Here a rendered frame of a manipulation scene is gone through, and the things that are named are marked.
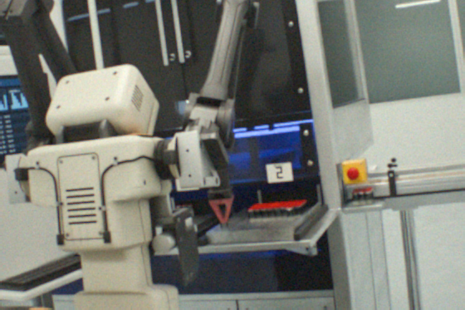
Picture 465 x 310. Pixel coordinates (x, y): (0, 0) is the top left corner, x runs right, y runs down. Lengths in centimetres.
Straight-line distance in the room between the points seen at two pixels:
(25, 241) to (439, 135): 510
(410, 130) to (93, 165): 556
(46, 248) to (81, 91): 101
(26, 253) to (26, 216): 13
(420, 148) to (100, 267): 553
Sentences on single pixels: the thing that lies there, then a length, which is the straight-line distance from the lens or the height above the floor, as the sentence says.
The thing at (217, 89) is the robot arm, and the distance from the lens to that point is 141.
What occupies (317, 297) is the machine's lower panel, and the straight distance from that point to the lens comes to 218.
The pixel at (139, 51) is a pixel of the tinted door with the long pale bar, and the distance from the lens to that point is 227.
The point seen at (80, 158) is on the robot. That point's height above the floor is 121.
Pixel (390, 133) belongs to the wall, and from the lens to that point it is 665.
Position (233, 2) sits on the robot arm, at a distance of 155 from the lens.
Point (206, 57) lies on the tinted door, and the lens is 216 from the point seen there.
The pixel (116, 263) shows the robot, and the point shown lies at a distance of 134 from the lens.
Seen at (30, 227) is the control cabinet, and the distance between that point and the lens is 222.
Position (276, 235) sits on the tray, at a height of 89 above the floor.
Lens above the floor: 127
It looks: 3 degrees down
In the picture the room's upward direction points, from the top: 8 degrees counter-clockwise
